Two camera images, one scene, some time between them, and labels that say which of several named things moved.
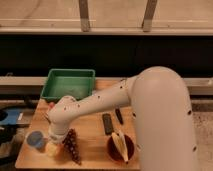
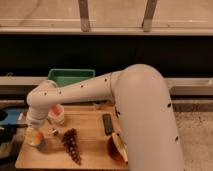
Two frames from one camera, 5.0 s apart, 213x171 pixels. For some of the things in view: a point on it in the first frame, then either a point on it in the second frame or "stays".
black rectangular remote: x=108 y=125 stays
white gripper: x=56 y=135 → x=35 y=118
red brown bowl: x=114 y=151 stays
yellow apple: x=51 y=149 → x=35 y=137
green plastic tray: x=75 y=82 stays
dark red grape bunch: x=70 y=143 stays
